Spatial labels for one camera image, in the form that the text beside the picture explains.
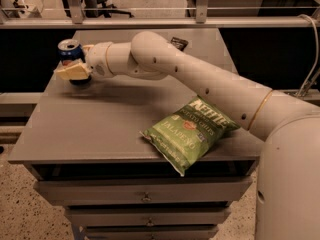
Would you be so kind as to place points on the grey drawer cabinet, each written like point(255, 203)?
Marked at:
point(93, 132)

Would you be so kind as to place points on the green kettle chips bag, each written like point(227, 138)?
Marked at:
point(189, 133)

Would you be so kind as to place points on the metal railing frame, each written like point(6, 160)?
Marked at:
point(32, 14)

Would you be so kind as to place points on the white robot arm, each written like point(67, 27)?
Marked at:
point(288, 181)

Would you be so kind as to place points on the black snack bar wrapper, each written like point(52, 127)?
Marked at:
point(179, 43)

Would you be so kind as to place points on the blue pepsi can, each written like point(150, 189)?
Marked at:
point(70, 50)

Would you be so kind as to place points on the bottom grey drawer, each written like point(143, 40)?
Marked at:
point(152, 233)

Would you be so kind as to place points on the grey drawer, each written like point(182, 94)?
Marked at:
point(143, 191)
point(152, 233)
point(148, 216)

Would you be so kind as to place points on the top grey drawer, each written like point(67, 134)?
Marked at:
point(143, 191)

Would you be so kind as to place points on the middle grey drawer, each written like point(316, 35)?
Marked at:
point(148, 216)

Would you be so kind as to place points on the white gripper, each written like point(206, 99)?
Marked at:
point(97, 60)

